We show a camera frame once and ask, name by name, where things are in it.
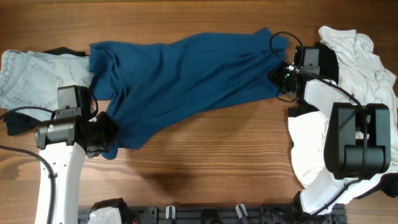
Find black folded garment left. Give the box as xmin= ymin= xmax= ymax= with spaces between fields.
xmin=2 ymin=46 xmax=86 ymax=137

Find light blue folded jeans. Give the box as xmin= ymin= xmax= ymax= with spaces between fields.
xmin=1 ymin=50 xmax=93 ymax=111

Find white crumpled shirt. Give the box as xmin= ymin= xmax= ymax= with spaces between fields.
xmin=287 ymin=26 xmax=398 ymax=205

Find black garment right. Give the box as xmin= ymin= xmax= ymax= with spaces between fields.
xmin=288 ymin=42 xmax=339 ymax=118

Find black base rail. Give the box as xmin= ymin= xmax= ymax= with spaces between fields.
xmin=77 ymin=203 xmax=348 ymax=224

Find blue polo shirt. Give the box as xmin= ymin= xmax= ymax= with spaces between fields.
xmin=89 ymin=28 xmax=289 ymax=160

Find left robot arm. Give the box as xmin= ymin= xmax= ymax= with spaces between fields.
xmin=35 ymin=85 xmax=119 ymax=223

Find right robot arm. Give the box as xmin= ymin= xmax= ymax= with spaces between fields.
xmin=269 ymin=43 xmax=392 ymax=217

